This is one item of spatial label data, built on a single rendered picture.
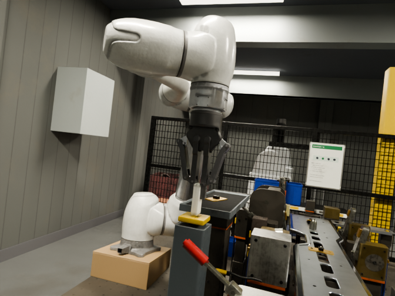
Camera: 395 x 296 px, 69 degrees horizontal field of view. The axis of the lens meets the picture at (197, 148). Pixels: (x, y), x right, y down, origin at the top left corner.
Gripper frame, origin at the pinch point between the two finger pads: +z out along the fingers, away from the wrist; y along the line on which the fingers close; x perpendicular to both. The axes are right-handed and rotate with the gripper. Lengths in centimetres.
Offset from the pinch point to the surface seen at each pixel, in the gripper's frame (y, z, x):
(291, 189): 23, 8, 131
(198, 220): 1.7, 4.1, -3.0
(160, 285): -29, 50, 54
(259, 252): 14.5, 13.2, 12.0
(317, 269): 30.7, 20.0, 29.2
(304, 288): 26.2, 20.0, 13.3
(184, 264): -0.1, 14.0, -3.6
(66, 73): -228, -80, 196
